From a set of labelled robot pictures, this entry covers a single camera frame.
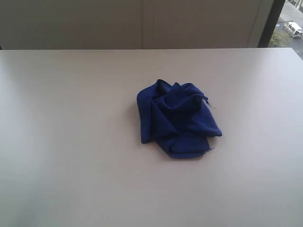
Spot blue towel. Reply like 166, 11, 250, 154
137, 79, 222, 159

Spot white bus outside window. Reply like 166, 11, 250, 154
284, 21, 303, 38

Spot dark window frame post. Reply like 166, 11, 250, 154
258, 0, 285, 48

